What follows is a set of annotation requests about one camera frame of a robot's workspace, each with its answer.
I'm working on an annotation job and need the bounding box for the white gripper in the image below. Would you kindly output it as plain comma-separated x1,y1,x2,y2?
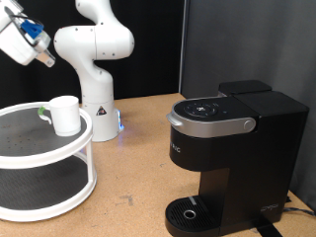
0,24,56,68

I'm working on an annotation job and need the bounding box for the white mug with green-marked handle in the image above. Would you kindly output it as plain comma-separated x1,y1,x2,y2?
37,95,82,137

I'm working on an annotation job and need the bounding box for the black Keurig drip tray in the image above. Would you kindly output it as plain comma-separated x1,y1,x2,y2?
164,195,225,237

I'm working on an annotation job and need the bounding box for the black Keurig coffee machine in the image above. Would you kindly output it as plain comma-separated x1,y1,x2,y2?
164,79,310,237

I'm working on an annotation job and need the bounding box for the white two-tier turntable shelf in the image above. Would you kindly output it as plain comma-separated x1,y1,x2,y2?
0,101,98,223

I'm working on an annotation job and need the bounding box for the black tape strip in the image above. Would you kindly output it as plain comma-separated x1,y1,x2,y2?
253,223,284,237

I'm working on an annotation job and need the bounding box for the braided power cable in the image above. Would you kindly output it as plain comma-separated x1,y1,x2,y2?
282,206,316,217

